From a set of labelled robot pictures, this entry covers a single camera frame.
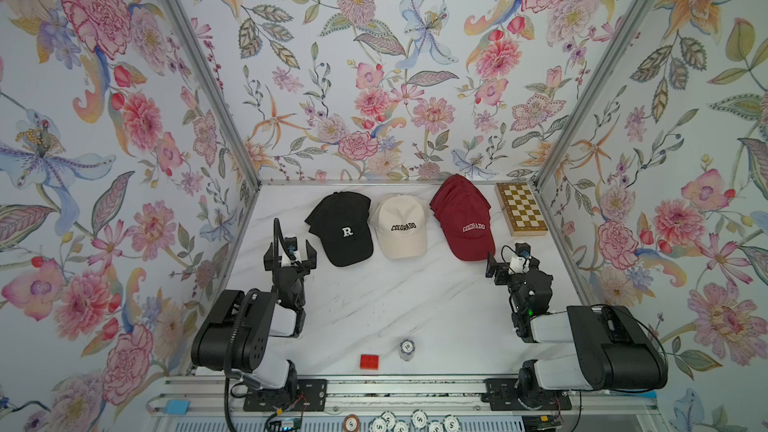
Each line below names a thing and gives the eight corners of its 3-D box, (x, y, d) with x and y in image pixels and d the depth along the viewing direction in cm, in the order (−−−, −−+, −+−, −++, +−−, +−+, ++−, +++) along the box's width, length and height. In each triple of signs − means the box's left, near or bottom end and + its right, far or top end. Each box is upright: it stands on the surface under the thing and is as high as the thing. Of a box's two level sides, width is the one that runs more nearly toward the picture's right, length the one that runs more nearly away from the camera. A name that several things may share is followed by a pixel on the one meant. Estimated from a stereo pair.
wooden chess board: (510, 236, 108) (513, 230, 105) (494, 188, 123) (497, 182, 120) (547, 236, 108) (551, 231, 105) (527, 188, 123) (530, 182, 120)
